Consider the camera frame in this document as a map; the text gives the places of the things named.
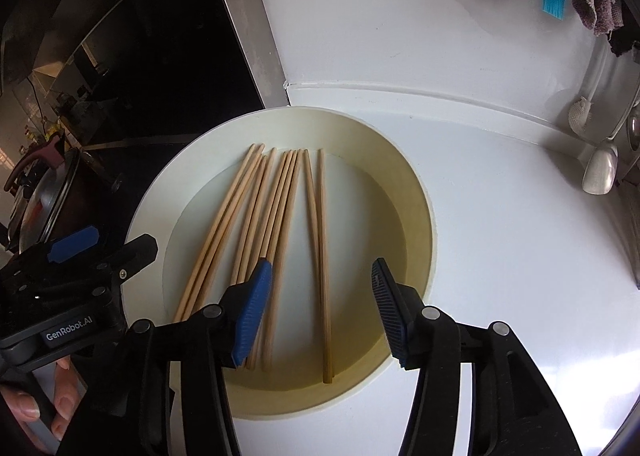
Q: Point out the left hand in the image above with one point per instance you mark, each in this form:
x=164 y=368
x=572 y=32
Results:
x=44 y=413

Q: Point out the black hanging cloth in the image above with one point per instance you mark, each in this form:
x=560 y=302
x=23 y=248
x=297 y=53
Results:
x=622 y=40

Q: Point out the wooden chopstick one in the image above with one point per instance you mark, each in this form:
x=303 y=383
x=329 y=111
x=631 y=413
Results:
x=219 y=253

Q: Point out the wooden chopstick seven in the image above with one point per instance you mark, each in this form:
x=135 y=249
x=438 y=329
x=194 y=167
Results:
x=270 y=331

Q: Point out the wooden chopstick two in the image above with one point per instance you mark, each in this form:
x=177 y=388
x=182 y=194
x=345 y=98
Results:
x=267 y=192

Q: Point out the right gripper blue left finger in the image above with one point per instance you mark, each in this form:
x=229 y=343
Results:
x=249 y=301

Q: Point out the wooden chopstick four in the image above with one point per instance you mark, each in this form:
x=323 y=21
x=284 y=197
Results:
x=248 y=230

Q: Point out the steel ladle hanging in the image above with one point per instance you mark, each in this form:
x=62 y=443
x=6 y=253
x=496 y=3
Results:
x=633 y=128

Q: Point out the wooden chopstick five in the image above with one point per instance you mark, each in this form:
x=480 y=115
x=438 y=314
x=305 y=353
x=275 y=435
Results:
x=264 y=228

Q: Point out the blue wall hook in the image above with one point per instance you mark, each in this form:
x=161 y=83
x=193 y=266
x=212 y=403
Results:
x=554 y=8

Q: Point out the white dish brush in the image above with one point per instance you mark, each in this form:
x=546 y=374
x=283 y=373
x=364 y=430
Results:
x=579 y=114

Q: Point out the wooden chopstick eight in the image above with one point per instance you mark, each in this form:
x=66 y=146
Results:
x=312 y=213

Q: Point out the wooden chopstick six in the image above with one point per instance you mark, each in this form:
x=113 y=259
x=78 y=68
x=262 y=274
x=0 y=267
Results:
x=270 y=244

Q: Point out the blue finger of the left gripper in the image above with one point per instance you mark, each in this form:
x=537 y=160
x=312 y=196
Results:
x=135 y=253
x=73 y=244

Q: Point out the wooden chopstick ten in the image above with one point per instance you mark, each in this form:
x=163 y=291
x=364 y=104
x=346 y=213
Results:
x=221 y=220

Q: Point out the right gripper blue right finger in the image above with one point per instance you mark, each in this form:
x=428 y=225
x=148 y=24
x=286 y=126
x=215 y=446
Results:
x=399 y=307

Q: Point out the steel spatula hanging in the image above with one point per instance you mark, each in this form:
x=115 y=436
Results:
x=601 y=169

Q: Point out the steel pot with lid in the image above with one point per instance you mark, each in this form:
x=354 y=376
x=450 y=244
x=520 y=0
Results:
x=48 y=204

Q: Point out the white round bowl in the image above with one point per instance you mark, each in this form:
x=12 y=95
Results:
x=375 y=207

